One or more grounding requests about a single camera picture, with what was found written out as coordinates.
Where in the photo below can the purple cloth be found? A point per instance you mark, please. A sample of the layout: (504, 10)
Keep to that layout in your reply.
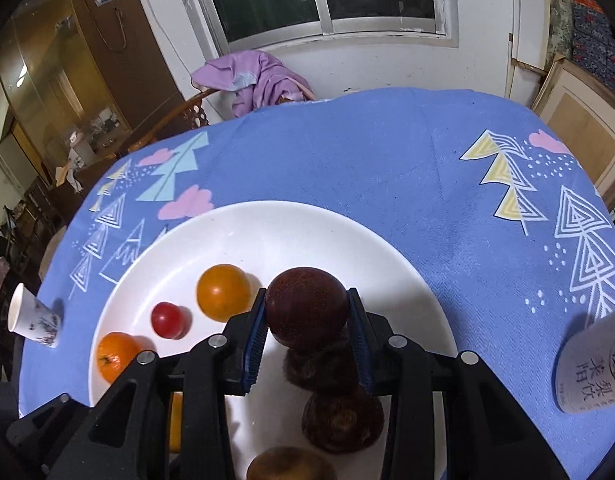
(257, 77)

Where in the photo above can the wooden chair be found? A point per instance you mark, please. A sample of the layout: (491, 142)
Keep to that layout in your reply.
(177, 110)

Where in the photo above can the wooden glass cabinet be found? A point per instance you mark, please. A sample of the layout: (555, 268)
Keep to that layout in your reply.
(62, 60)

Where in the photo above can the dark brown wrinkled fruit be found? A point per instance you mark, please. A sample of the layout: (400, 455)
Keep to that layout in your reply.
(342, 420)
(322, 367)

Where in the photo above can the tan round fruit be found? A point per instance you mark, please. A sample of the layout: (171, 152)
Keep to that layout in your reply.
(290, 465)

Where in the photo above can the white beverage can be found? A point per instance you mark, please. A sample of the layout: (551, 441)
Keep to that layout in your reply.
(595, 365)

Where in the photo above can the white paper cup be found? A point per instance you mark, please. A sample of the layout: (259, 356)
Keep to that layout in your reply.
(34, 320)

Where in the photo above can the white plate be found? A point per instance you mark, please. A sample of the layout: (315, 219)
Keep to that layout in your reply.
(287, 240)

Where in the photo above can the green patterned board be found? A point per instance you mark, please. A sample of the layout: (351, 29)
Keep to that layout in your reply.
(560, 5)

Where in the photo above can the blue printed tablecloth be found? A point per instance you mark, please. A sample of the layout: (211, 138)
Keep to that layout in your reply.
(412, 185)

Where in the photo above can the white leaning board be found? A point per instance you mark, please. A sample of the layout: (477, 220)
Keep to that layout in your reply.
(530, 10)

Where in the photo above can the stack of patterned boxes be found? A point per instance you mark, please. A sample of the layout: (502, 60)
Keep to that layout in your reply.
(597, 50)

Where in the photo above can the dark red plum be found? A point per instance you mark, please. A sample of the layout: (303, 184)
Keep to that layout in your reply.
(307, 305)

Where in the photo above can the wooden picture frame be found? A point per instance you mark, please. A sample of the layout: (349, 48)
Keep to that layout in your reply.
(582, 125)

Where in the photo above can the orange tangerine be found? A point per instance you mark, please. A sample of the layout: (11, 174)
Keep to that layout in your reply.
(176, 422)
(114, 360)

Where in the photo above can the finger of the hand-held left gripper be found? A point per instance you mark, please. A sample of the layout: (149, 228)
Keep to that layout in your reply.
(47, 425)

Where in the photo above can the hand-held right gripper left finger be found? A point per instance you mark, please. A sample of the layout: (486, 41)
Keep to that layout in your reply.
(252, 345)

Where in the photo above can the red cherry tomato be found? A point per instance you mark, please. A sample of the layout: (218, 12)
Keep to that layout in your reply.
(166, 320)

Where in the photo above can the small yellow-orange fruit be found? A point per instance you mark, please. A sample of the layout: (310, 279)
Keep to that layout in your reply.
(222, 292)

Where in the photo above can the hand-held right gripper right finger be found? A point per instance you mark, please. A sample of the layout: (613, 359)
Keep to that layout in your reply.
(361, 345)

